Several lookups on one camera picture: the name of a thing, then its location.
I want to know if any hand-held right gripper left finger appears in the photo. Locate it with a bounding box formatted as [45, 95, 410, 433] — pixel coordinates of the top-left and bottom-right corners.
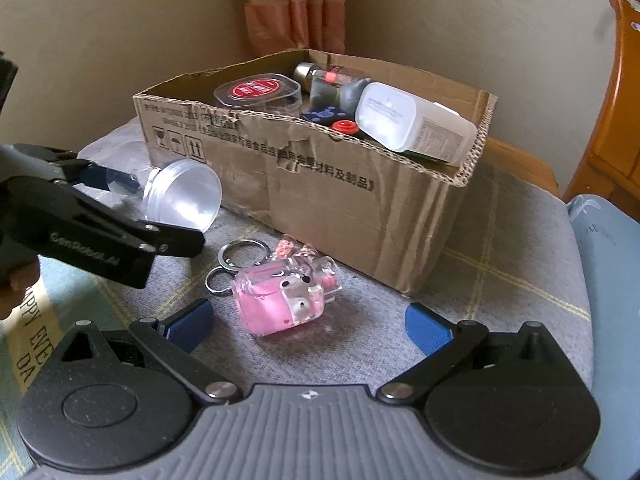
[54, 298, 237, 406]

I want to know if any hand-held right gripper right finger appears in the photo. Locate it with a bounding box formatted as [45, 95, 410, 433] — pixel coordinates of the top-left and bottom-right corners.
[376, 303, 568, 405]

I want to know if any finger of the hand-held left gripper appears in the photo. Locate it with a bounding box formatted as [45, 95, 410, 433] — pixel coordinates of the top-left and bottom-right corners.
[15, 146, 143, 196]
[5, 177, 206, 288]

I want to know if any clear round plastic jar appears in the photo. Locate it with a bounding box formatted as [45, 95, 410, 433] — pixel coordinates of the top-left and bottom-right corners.
[107, 157, 223, 233]

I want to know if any pink keychain with rings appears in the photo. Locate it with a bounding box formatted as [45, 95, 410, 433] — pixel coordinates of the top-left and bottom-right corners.
[205, 235, 342, 337]

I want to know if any cardboard box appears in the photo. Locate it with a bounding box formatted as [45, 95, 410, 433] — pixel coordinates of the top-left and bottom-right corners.
[132, 49, 498, 298]

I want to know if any clear plastic box red label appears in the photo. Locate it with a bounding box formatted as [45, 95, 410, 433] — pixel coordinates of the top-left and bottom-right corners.
[213, 74, 303, 121]

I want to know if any white translucent plastic container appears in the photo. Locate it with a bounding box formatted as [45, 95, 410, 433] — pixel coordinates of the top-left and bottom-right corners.
[355, 83, 478, 164]

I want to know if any black fidget cube red button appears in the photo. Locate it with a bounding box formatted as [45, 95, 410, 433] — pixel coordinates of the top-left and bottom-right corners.
[300, 105, 361, 136]

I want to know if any gold capsule bottle silver cap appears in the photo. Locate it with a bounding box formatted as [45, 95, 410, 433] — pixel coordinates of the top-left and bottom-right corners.
[292, 62, 372, 92]

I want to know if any person's left hand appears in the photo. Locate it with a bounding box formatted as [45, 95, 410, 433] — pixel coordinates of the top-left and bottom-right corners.
[0, 258, 42, 321]

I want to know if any checked grey blue blanket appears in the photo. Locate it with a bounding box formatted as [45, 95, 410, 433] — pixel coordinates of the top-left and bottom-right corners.
[0, 119, 603, 480]

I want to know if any light blue pouch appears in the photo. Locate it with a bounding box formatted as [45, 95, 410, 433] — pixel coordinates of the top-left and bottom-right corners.
[566, 194, 640, 463]

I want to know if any pink and yellow curtain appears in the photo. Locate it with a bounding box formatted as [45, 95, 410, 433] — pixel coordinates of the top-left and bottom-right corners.
[240, 0, 347, 59]

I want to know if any wooden headboard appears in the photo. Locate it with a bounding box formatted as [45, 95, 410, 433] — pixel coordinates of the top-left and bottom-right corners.
[564, 0, 640, 203]

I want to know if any wooden bed frame edge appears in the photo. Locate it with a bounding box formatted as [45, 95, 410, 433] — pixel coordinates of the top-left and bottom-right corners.
[484, 137, 562, 197]

